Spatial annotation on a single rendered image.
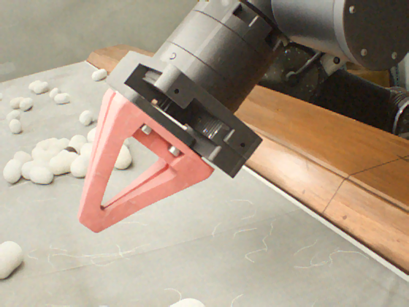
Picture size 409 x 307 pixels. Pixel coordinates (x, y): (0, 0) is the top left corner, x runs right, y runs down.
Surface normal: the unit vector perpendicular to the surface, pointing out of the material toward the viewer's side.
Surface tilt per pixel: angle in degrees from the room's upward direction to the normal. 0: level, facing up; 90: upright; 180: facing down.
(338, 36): 107
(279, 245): 0
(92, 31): 90
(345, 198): 45
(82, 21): 90
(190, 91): 90
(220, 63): 80
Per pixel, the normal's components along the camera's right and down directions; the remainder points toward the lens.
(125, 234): -0.15, -0.94
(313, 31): -0.81, 0.52
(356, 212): -0.76, -0.50
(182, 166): 0.10, 0.51
